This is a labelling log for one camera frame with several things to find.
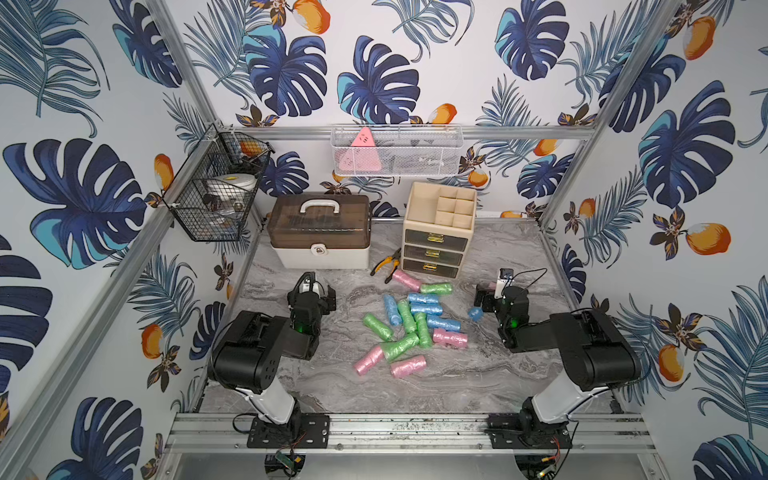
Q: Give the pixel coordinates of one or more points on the green roll upright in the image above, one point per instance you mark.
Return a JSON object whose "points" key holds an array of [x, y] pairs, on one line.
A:
{"points": [[408, 321], [424, 336]]}

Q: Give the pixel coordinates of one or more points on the blue roll lower right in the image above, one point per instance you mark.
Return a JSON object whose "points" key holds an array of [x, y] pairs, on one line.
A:
{"points": [[435, 322]]}

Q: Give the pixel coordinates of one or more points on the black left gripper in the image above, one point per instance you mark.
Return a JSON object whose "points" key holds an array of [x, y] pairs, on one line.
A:
{"points": [[310, 297]]}

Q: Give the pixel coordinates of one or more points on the white tape roll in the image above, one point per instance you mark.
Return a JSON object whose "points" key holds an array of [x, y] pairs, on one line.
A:
{"points": [[231, 185]]}

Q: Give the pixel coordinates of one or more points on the black wire basket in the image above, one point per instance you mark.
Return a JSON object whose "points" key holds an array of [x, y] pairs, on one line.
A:
{"points": [[212, 195]]}

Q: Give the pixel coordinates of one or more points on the green roll near drawer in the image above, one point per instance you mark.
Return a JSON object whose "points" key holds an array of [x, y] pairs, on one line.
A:
{"points": [[437, 289]]}

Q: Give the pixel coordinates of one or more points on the green roll right upright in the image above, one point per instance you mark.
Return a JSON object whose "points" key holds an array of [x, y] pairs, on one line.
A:
{"points": [[424, 336]]}

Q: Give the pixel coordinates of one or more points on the blue roll middle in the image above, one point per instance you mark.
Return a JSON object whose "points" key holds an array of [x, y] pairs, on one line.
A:
{"points": [[426, 308]]}

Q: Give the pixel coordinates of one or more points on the pink roll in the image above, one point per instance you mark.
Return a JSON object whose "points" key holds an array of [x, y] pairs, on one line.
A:
{"points": [[451, 339], [407, 280], [369, 360], [405, 368]]}

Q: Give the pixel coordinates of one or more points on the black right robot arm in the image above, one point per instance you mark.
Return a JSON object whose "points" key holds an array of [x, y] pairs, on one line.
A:
{"points": [[595, 357]]}

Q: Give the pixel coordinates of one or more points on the brown lidded storage box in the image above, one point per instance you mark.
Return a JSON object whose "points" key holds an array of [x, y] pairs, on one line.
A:
{"points": [[311, 231]]}

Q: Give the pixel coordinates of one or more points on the pink triangle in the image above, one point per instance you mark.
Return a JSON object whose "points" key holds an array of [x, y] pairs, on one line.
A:
{"points": [[362, 156]]}

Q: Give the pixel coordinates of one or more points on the green roll left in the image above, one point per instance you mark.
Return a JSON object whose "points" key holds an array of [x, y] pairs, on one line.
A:
{"points": [[380, 329]]}

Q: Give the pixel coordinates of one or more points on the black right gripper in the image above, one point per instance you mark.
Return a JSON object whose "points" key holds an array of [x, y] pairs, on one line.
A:
{"points": [[491, 300]]}

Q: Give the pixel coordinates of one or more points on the green roll lower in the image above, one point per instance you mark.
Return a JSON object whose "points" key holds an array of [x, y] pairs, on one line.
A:
{"points": [[394, 349]]}

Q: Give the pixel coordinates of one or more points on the beige drawer organizer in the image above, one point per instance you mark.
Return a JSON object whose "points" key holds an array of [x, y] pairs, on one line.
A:
{"points": [[438, 228]]}

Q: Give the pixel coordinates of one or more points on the yellow black pliers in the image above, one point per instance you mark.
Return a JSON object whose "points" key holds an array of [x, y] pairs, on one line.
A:
{"points": [[393, 260]]}

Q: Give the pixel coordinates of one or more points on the green roll centre upright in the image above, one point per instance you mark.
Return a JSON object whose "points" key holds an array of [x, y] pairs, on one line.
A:
{"points": [[408, 321]]}

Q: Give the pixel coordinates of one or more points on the clear wall tray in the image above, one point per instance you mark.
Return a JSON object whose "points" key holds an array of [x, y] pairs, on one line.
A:
{"points": [[408, 150]]}

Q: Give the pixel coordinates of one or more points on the blue roll top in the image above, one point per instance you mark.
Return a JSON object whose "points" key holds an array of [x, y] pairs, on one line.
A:
{"points": [[422, 298]]}

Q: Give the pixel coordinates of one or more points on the blue roll left upright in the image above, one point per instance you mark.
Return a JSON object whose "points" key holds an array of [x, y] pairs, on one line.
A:
{"points": [[392, 311]]}

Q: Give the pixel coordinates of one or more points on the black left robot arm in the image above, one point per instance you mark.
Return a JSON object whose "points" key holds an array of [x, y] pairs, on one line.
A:
{"points": [[247, 357]]}

